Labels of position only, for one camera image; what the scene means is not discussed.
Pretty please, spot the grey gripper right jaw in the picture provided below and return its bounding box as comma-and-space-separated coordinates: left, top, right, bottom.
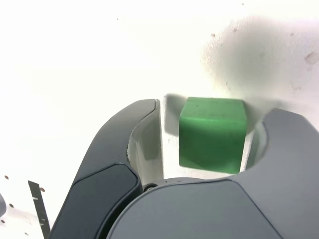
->
107, 108, 319, 239

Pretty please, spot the black tape strip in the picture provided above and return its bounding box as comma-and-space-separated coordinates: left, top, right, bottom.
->
27, 180, 52, 239

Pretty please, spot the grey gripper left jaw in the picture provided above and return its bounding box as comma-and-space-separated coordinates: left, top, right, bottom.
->
48, 99, 165, 239

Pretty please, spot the green cube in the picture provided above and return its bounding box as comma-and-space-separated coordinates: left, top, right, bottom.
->
178, 96, 248, 174

